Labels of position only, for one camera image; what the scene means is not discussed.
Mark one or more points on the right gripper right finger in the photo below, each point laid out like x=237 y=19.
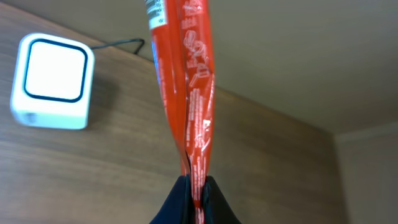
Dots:
x=215 y=207

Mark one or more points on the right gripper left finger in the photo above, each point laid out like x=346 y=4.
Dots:
x=178 y=207

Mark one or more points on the red stick sachet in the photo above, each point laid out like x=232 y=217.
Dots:
x=185 y=67

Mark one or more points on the white barcode scanner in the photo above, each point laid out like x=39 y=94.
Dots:
x=52 y=82

